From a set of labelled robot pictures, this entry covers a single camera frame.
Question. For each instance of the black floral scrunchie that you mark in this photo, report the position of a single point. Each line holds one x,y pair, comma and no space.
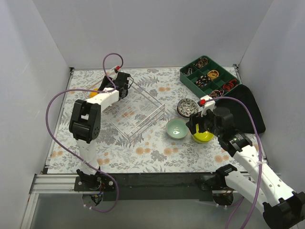
202,81

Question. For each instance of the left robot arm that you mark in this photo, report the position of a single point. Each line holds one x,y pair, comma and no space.
85,125

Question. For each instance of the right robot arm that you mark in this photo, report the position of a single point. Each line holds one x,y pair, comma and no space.
279,204

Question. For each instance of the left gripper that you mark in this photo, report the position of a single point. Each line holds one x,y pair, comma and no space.
107,82

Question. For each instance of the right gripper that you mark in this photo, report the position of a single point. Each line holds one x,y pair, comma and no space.
195,123

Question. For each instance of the mint green floral bowl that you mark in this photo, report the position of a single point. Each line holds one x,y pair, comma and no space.
176,128

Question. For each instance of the orange bowl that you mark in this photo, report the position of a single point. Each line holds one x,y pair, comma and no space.
92,94

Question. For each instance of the lime green bowl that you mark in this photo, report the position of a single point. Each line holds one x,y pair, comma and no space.
203,137

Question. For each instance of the brown patterned scrunchie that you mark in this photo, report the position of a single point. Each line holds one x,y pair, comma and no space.
201,62

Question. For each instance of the orange black scrunchie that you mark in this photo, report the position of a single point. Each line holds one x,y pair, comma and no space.
230,85

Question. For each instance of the yellow patterned scrunchie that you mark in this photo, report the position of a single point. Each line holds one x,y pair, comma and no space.
213,74

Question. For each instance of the green compartment tray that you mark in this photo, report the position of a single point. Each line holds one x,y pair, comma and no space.
189,74

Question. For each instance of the dark patterned scrunchie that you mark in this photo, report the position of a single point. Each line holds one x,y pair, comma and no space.
217,93

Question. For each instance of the white wire dish rack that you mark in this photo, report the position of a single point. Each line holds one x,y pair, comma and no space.
124,122

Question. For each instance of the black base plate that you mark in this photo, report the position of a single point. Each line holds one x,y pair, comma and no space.
153,186

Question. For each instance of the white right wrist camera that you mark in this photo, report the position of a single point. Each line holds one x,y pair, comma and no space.
206,103

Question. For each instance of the pink speckled bowl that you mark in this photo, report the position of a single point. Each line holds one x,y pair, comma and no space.
187,107

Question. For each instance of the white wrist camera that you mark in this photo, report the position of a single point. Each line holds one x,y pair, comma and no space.
206,103
116,70

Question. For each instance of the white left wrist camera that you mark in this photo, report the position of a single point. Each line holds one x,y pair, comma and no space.
116,70

